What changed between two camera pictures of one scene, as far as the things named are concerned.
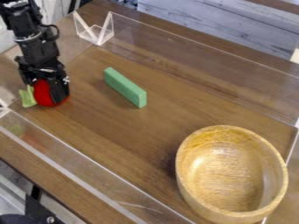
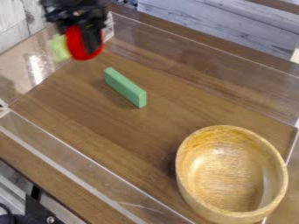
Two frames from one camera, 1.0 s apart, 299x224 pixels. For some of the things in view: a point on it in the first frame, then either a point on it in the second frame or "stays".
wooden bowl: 230,174 stays
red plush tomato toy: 42,94 → 77,45
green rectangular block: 125,87 stays
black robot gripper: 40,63 → 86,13
